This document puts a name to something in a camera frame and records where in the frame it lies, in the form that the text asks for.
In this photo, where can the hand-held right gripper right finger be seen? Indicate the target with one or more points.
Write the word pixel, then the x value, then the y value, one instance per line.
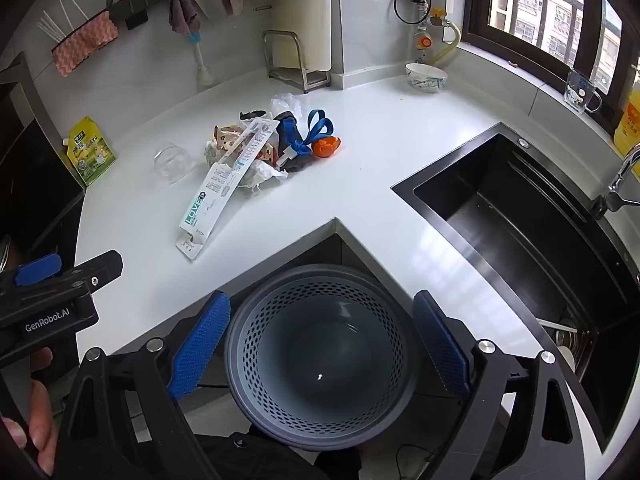
pixel 440 345

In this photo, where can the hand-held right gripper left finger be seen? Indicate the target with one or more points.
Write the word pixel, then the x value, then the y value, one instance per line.
pixel 200 345

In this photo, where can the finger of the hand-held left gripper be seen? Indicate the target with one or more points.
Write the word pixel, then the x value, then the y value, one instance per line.
pixel 37 269
pixel 100 267

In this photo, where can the grey perforated waste basket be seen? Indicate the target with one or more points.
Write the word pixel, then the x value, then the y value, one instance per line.
pixel 320 350

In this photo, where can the red printed snack wrapper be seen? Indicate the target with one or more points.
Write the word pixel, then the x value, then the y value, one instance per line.
pixel 227 137

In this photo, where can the orange peel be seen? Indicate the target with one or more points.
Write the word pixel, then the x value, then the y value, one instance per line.
pixel 326 147

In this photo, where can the person's left hand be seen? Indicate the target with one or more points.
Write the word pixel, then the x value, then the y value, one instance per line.
pixel 40 410

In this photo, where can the black stove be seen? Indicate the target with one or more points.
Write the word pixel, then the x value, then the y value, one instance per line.
pixel 35 175

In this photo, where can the yellow green spout pouch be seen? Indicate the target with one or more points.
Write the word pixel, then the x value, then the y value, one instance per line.
pixel 90 152

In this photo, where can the clear glass cup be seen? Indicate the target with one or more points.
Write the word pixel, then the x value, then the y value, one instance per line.
pixel 172 164

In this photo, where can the sink drain strainer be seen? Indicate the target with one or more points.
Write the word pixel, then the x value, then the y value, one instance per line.
pixel 570 340

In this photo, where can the toothbrush package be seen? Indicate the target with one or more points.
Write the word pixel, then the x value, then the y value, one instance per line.
pixel 220 185

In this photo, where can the black kitchen sink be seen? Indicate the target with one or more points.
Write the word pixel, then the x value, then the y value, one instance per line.
pixel 525 220

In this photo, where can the white crumpled tissue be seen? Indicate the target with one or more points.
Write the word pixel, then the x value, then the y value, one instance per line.
pixel 262 172

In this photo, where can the black plastic scrap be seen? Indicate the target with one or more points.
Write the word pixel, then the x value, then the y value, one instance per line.
pixel 255 114

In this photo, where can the white bottle brush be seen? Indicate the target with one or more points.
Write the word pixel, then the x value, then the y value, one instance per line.
pixel 202 72

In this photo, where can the pink patterned dish cloth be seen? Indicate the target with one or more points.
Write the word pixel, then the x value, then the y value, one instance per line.
pixel 82 42

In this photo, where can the dark grey cloth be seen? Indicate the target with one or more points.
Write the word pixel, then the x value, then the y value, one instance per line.
pixel 289 137

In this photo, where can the bundle of white chopsticks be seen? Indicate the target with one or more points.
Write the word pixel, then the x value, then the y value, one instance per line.
pixel 52 25

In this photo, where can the blue ribbon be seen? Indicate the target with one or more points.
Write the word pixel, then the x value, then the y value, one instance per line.
pixel 315 127

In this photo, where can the clear plastic bag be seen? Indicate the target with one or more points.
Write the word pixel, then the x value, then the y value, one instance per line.
pixel 287 105

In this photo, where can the chrome faucet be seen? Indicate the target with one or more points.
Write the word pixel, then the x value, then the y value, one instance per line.
pixel 625 170

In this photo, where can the mauve hanging cloth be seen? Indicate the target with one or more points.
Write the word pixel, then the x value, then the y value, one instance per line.
pixel 185 10

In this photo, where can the metal cutting board rack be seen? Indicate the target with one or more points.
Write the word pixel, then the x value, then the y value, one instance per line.
pixel 315 80

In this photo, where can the yellow oil bottle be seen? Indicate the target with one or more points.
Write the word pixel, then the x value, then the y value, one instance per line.
pixel 630 130

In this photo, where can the glass mug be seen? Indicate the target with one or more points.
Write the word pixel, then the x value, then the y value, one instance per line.
pixel 580 92

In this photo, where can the orange knob gas fitting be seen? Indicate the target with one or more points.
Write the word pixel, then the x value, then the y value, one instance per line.
pixel 424 41

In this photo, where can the yellow gas valve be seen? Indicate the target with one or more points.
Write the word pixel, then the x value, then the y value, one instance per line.
pixel 439 20

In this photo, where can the dark framed window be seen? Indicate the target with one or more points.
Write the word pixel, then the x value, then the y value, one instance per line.
pixel 545 10

